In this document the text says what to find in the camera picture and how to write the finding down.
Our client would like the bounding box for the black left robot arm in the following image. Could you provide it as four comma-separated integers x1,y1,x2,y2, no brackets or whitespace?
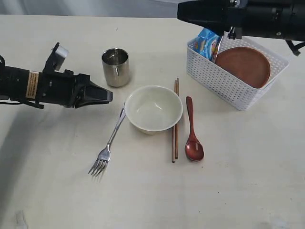
0,58,113,109

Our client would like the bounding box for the dark red wooden spoon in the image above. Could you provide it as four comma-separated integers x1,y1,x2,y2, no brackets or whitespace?
185,96,204,161

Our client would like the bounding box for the blue snack packet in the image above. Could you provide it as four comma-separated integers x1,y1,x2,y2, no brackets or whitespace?
193,28,219,62

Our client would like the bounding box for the stainless steel cup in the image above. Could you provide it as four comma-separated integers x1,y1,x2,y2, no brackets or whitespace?
101,48,131,87

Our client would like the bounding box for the grey ceramic bowl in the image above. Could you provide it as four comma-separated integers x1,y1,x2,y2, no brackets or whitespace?
124,85,183,135

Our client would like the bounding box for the brown wooden plate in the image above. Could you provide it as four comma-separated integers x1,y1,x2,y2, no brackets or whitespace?
215,47,271,89

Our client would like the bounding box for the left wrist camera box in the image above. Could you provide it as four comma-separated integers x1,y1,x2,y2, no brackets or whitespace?
42,42,69,72

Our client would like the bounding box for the wooden chopstick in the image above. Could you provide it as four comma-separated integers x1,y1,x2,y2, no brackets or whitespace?
175,78,179,159
172,80,177,163

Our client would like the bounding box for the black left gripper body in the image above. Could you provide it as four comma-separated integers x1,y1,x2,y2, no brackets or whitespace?
38,70,92,109

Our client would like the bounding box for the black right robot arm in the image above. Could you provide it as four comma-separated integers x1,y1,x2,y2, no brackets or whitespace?
177,0,305,42

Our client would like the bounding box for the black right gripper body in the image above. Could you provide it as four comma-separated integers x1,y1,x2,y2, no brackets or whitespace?
225,0,252,40

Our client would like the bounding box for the black cable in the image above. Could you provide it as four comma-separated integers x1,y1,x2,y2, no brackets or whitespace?
285,39,305,57

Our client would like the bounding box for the metal cutlery handle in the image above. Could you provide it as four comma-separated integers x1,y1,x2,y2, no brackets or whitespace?
212,35,223,63
88,104,126,177

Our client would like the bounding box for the white perforated plastic basket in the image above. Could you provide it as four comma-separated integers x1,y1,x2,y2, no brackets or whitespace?
186,37,289,111

